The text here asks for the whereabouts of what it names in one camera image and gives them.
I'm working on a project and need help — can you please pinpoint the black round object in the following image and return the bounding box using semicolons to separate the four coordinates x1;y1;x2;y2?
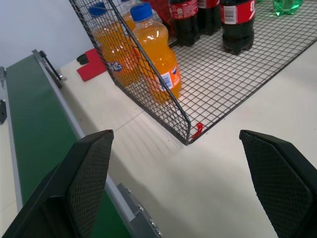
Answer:
76;54;89;66

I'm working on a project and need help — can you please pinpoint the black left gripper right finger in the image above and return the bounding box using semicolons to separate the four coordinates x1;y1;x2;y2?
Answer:
239;129;317;238

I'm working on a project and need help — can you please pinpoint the cola bottle red label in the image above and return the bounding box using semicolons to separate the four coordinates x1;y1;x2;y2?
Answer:
219;0;257;55
169;0;201;47
197;0;222;36

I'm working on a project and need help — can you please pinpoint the orange soda bottle blue cap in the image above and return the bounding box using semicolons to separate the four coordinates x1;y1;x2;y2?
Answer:
120;0;141;32
130;2;182;105
88;2;139;87

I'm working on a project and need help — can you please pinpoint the black wire mesh rack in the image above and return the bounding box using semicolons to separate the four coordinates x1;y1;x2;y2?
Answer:
68;0;317;146

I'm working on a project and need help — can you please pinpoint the red cloth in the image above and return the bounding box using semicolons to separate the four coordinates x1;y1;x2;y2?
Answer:
76;48;107;82

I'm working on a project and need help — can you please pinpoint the red zip tie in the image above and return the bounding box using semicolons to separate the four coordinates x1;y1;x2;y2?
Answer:
192;122;205;139

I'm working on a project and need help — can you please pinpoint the green conveyor belt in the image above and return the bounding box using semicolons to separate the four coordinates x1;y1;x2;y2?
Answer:
0;49;163;238

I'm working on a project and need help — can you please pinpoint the green soda bottle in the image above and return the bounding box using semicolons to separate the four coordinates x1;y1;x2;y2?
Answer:
272;0;308;17

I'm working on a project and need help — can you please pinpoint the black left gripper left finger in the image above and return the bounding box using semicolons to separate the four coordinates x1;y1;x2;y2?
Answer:
0;129;114;238

